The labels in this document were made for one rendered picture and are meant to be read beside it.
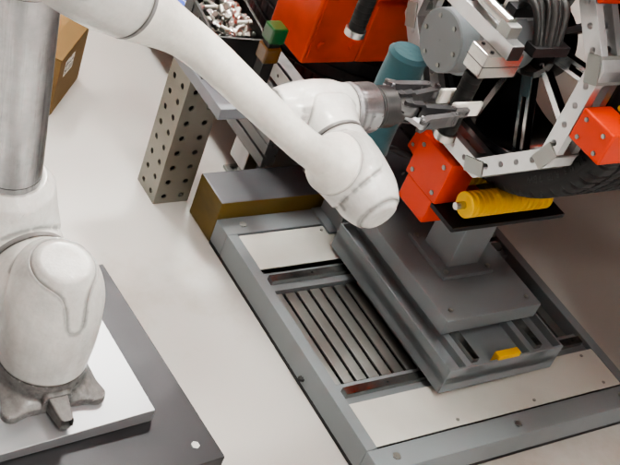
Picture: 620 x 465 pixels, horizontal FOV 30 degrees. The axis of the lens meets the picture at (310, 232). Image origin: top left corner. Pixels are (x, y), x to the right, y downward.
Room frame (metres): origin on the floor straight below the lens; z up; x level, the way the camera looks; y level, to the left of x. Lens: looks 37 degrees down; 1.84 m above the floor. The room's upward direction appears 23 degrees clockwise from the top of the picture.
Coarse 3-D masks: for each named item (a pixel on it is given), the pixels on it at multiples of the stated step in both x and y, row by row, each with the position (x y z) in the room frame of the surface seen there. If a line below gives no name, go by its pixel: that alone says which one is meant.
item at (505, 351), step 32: (352, 224) 2.35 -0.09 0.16; (352, 256) 2.27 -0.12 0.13; (384, 288) 2.17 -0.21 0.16; (416, 320) 2.12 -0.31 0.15; (512, 320) 2.23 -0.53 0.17; (416, 352) 2.04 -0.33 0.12; (448, 352) 2.05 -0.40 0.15; (480, 352) 2.10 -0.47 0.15; (512, 352) 2.10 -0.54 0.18; (544, 352) 2.18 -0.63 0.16; (448, 384) 1.98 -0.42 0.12
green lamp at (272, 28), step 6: (270, 24) 2.21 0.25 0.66; (276, 24) 2.22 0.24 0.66; (282, 24) 2.23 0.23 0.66; (264, 30) 2.22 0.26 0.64; (270, 30) 2.20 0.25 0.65; (276, 30) 2.20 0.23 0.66; (282, 30) 2.21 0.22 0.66; (288, 30) 2.22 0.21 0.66; (264, 36) 2.21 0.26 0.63; (270, 36) 2.20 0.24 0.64; (276, 36) 2.20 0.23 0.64; (282, 36) 2.21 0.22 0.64; (270, 42) 2.20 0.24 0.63; (276, 42) 2.21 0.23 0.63; (282, 42) 2.22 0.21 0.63
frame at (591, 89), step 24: (408, 0) 2.36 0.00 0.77; (432, 0) 2.38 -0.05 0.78; (408, 24) 2.34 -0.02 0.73; (600, 24) 2.02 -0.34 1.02; (600, 48) 2.00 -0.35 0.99; (432, 72) 2.32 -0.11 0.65; (600, 72) 1.98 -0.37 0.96; (576, 96) 1.99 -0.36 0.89; (600, 96) 2.01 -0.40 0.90; (576, 120) 1.97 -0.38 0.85; (456, 144) 2.14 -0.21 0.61; (480, 144) 2.16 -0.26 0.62; (552, 144) 1.99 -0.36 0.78; (576, 144) 2.00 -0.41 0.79; (480, 168) 2.08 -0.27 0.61; (504, 168) 2.04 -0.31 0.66; (528, 168) 2.00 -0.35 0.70; (552, 168) 2.01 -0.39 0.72
